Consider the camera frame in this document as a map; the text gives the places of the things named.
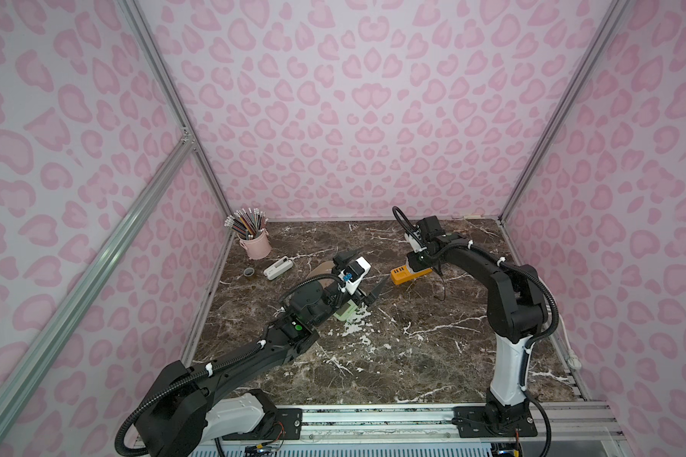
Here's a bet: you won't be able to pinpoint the green electronic kitchen scale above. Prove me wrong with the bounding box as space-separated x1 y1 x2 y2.
333 300 358 322

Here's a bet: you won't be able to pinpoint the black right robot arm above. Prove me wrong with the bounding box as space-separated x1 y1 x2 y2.
393 207 559 456

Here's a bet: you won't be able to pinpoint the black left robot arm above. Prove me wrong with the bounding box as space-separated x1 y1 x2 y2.
114 273 387 456

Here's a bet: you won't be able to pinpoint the orange power strip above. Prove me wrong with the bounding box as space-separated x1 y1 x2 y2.
390 265 433 286

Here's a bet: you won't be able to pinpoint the white rectangular device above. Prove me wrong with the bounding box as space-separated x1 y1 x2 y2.
263 256 293 281

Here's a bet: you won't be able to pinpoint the pink pencil cup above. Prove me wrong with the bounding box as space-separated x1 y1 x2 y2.
239 228 272 261

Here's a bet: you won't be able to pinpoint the bundle of coloured pencils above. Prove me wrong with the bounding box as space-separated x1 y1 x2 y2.
224 208 268 240

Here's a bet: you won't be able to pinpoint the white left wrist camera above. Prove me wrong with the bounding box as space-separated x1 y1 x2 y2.
332 249 371 295

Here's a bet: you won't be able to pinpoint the white power strip cable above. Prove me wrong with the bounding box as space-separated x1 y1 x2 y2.
553 310 583 371

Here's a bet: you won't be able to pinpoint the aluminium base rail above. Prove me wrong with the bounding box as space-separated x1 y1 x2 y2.
189 402 633 456

